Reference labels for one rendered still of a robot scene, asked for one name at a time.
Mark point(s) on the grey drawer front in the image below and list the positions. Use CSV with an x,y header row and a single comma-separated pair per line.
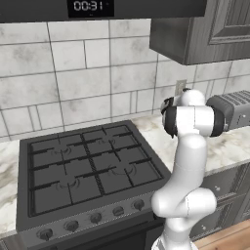
x,y
228,182

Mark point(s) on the grey wall socket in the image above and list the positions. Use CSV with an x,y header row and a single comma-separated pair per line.
x,y
180,87

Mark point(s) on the grey stove knob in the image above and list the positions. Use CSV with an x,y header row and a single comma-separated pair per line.
x,y
72,225
139,204
118,211
46,233
95,217

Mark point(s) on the grey wall cupboard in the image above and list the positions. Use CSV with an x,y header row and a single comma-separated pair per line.
x,y
201,29

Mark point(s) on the grey base cupboard door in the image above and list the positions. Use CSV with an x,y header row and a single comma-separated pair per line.
x,y
221,216

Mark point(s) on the small silver cupboard knob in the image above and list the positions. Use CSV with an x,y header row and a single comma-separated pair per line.
x,y
203,227

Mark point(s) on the black microwave oven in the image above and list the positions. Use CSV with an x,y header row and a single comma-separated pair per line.
x,y
130,8

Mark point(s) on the grey toaster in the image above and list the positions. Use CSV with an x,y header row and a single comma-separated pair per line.
x,y
237,110

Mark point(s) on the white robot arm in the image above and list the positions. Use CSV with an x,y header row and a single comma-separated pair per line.
x,y
188,169

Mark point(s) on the small silver drawer knob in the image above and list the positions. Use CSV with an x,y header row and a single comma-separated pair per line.
x,y
217,188

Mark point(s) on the dark grey gas stove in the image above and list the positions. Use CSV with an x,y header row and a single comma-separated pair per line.
x,y
88,162

